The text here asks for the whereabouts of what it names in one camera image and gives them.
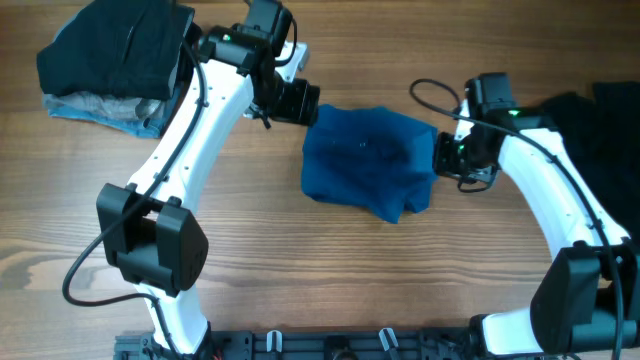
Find blue polo shirt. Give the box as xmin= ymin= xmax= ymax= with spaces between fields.
xmin=301 ymin=104 xmax=438 ymax=224

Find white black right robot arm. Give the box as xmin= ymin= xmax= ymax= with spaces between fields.
xmin=434 ymin=105 xmax=639 ymax=358

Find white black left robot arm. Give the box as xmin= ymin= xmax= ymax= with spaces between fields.
xmin=97 ymin=27 xmax=319 ymax=359

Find black garment at right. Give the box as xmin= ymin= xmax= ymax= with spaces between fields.
xmin=540 ymin=81 xmax=639 ymax=237

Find folded light blue jeans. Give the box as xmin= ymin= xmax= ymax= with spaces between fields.
xmin=44 ymin=84 xmax=183 ymax=138

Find folded black garment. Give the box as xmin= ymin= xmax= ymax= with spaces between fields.
xmin=36 ymin=0 xmax=195 ymax=100

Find folded grey garment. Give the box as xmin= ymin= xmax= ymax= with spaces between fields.
xmin=42 ymin=91 xmax=166 ymax=121

